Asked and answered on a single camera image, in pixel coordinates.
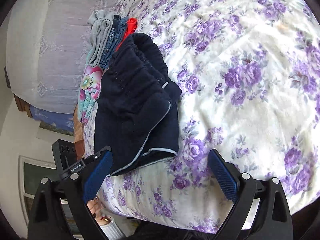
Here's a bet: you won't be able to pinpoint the brown orange pillow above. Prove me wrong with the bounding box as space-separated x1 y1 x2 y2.
73 106 85 159

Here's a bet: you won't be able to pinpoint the blue pillow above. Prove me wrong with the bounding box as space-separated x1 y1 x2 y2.
30 106 74 132

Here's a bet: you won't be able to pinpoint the person's left hand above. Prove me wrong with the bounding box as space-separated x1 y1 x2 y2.
87 197 107 225

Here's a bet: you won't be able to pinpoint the folded blue jeans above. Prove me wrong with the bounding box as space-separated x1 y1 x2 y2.
100 15 129 69

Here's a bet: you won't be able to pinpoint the white lace pillow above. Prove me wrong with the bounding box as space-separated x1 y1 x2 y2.
6 0 118 114

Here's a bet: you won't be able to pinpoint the dark navy track pants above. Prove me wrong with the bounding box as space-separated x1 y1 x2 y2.
94 33 182 176

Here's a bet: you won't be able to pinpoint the folded grey sweatshirt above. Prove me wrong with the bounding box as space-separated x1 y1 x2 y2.
86 10 114 67

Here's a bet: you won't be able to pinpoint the folded red garment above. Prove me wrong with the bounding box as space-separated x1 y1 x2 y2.
116 17 137 51

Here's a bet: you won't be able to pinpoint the purple floral bedspread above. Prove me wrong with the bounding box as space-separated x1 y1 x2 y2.
99 0 319 233

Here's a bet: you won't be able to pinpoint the folded turquoise floral quilt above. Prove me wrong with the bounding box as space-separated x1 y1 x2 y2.
77 56 103 124

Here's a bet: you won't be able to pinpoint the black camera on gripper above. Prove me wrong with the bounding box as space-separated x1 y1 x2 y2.
52 139 77 173

